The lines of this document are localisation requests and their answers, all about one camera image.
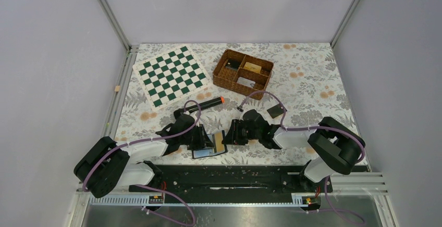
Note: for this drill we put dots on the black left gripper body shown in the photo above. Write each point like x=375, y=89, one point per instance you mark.
x=195, y=138

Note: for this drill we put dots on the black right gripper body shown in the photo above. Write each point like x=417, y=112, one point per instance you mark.
x=241, y=133

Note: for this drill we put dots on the black leather card holder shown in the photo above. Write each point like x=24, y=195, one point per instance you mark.
x=207, y=150

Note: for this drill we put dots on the black VIP card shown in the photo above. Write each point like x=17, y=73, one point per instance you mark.
x=276, y=111

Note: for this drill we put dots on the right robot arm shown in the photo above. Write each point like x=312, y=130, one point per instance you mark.
x=338, y=148

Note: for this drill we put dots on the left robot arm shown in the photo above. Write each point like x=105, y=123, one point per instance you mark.
x=108, y=165

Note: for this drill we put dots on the gold card magnetic stripe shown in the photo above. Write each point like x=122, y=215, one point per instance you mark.
x=219, y=147

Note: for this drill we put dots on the white card in basket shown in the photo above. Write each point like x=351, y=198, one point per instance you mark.
x=246, y=82

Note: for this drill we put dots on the tan card in basket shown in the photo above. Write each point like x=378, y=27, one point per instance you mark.
x=252, y=67

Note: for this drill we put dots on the black flashlight orange tip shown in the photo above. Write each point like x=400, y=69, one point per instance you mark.
x=211, y=103

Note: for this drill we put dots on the brown wicker divided basket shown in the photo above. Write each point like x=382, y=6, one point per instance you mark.
x=227, y=79

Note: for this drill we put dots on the black item in basket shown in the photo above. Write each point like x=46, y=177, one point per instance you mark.
x=233, y=64

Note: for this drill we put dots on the floral table mat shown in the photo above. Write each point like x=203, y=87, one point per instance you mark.
x=305, y=80

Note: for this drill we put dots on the green white chessboard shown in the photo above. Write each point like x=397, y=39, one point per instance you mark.
x=171, y=76

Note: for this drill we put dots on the aluminium slotted rail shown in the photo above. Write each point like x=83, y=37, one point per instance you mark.
x=358, y=183

